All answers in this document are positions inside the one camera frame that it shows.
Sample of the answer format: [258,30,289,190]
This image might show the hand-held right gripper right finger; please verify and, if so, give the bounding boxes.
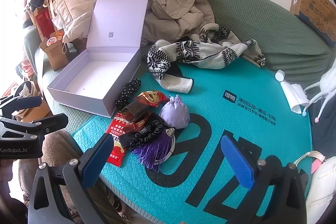
[220,135,307,224]

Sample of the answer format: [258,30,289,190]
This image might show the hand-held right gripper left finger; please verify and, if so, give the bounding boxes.
[28,132,114,224]

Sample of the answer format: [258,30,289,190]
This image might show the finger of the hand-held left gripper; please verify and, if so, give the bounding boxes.
[0,96,42,117]
[0,114,69,140]

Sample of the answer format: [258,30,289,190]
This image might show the red snack packet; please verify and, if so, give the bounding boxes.
[106,112,153,168]

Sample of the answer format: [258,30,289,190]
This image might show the black scrunchie with label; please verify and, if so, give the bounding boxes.
[119,119,168,152]

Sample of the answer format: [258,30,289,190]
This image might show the dark brown transparent case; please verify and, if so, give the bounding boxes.
[121,98,150,125]

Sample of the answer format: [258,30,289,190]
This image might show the lavender gift box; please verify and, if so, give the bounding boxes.
[47,0,151,118]

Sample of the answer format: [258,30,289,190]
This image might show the black polka dot scrunchie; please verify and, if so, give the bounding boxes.
[115,79,142,110]

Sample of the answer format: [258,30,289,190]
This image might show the lavender drawstring pouch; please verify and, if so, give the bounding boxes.
[159,95,191,130]

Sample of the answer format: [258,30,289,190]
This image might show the red gold candy pouch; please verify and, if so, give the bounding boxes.
[136,90,168,107]

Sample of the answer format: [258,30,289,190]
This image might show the teal bubble mailer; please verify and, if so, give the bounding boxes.
[72,56,314,224]

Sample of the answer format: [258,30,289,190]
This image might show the brown cardboard box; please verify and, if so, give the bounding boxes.
[39,31,70,71]

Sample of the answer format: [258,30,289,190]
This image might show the red box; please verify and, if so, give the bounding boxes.
[34,7,57,41]

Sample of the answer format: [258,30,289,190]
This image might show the white bag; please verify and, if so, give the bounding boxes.
[293,151,336,224]

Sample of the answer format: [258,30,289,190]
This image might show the white paper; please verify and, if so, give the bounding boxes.
[51,17,66,28]

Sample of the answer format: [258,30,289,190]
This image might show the cream puffer jacket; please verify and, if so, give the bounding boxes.
[51,0,99,42]

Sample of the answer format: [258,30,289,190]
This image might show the black white patterned knit scarf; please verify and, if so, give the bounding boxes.
[146,23,266,94]

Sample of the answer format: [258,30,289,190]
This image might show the white toy horse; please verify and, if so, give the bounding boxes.
[302,67,336,122]

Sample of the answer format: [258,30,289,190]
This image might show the green sofa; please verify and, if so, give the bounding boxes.
[24,0,334,119]

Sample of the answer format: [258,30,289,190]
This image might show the printed cardboard box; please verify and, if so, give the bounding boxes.
[283,0,336,47]

